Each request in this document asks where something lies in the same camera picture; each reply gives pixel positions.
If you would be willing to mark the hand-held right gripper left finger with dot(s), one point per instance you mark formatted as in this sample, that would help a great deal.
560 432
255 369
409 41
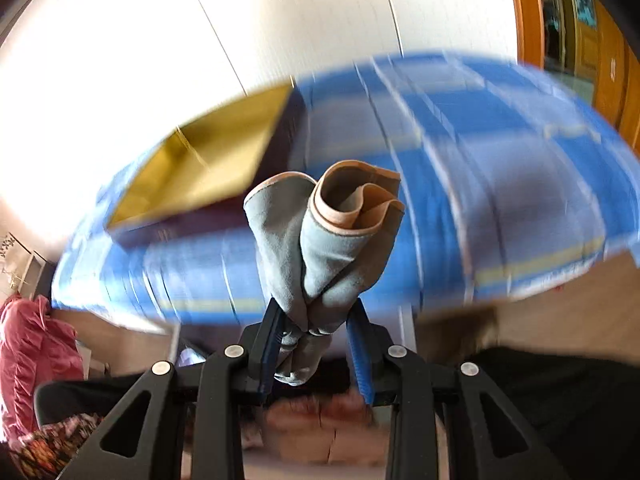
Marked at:
267 352

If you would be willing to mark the grey underwear with pink trim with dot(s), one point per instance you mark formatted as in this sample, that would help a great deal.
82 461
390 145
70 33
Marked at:
325 255

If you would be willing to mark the yellow-lined storage box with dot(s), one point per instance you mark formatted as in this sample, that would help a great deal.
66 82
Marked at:
200 160

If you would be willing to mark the pink padded jacket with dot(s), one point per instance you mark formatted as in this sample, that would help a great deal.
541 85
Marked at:
35 355

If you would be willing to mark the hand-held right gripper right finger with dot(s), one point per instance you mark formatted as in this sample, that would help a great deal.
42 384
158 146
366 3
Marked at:
358 355

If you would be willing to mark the colourful patterned cloth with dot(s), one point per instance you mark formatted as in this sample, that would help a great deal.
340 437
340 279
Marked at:
50 445

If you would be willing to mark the blue plaid bed sheet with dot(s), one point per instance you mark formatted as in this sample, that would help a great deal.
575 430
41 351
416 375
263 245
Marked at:
500 185

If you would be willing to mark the wooden door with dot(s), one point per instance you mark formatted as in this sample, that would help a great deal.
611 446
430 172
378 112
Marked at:
610 85

